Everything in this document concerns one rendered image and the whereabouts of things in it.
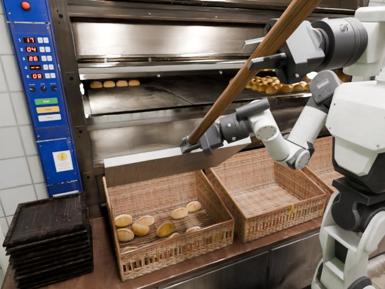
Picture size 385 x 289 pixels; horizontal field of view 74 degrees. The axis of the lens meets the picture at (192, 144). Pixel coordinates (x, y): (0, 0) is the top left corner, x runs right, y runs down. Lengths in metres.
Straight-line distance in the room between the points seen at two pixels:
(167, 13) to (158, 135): 0.63
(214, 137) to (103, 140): 0.77
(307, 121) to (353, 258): 0.49
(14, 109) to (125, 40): 0.59
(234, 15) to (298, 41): 1.09
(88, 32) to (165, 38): 0.36
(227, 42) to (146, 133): 0.68
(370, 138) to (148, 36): 1.04
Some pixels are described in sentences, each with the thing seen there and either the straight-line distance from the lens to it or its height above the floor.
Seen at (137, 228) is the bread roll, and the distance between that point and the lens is 1.40.
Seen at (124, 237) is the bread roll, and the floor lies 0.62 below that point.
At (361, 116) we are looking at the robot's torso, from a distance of 0.86.
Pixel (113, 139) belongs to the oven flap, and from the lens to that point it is 1.43.
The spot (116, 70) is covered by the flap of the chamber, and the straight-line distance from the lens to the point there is 1.20.
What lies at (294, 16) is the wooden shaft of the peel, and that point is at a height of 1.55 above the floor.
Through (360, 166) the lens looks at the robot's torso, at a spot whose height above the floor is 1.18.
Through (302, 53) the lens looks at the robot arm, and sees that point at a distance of 0.48.
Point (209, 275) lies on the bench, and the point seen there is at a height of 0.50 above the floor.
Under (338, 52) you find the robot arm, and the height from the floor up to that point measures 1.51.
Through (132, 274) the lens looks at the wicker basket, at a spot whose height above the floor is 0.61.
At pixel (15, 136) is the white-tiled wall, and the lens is 1.43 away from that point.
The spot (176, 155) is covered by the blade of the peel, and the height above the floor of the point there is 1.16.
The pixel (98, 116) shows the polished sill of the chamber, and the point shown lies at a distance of 1.38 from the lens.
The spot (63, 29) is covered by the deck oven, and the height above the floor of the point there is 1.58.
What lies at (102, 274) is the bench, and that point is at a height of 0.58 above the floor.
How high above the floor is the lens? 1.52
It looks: 22 degrees down
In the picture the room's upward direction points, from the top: straight up
